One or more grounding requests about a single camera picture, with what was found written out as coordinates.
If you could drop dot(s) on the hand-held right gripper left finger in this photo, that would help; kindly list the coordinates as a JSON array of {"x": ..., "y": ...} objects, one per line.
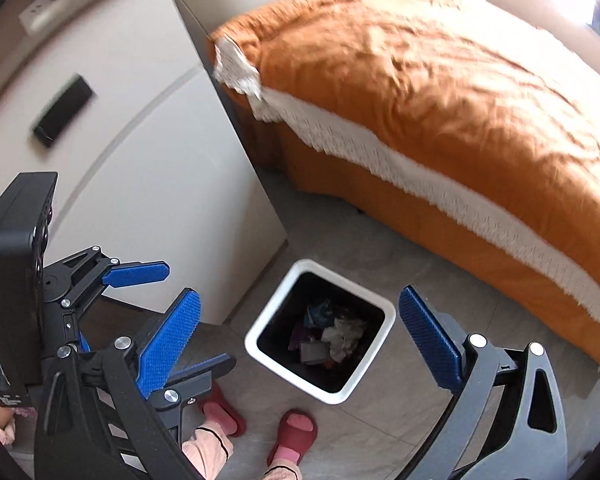
[{"x": 172, "y": 340}]

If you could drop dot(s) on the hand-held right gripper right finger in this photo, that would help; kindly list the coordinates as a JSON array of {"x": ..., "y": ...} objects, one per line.
[{"x": 430, "y": 345}]

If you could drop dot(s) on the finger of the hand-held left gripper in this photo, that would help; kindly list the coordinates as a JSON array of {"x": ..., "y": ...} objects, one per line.
[
  {"x": 137, "y": 272},
  {"x": 202, "y": 367}
]

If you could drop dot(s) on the white trash bin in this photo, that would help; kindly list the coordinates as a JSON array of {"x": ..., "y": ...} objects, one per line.
[{"x": 375, "y": 345}]

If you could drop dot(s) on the white tissue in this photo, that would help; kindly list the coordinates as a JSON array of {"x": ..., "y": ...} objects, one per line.
[{"x": 344, "y": 335}]

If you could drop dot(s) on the purple snack bag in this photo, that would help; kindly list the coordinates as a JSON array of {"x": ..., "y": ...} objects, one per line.
[{"x": 300, "y": 336}]

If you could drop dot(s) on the blue snack bag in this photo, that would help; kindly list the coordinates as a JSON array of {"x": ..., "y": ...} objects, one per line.
[{"x": 317, "y": 312}]

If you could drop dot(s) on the red slipper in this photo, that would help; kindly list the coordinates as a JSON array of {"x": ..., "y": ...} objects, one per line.
[
  {"x": 225, "y": 410},
  {"x": 294, "y": 435}
]

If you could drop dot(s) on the person's left leg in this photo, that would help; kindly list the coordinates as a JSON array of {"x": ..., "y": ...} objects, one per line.
[{"x": 207, "y": 452}]

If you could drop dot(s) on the person's leg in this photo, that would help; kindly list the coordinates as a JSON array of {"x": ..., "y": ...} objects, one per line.
[
  {"x": 282, "y": 474},
  {"x": 207, "y": 452}
]

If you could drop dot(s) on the white desk cabinet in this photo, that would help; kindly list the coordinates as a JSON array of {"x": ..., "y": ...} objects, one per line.
[{"x": 155, "y": 160}]

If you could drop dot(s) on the person's right leg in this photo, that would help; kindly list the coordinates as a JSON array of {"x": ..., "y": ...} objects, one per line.
[{"x": 282, "y": 474}]

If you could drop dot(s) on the black remote control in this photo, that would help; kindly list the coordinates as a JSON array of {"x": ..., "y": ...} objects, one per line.
[{"x": 62, "y": 110}]

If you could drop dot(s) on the white lace bed sheet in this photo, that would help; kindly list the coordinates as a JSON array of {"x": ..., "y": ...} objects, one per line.
[{"x": 380, "y": 150}]

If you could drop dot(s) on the orange bedspread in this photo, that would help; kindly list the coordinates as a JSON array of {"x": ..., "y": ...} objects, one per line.
[{"x": 430, "y": 85}]

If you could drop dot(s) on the white wall socket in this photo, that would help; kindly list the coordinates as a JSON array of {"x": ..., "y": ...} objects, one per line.
[{"x": 34, "y": 14}]

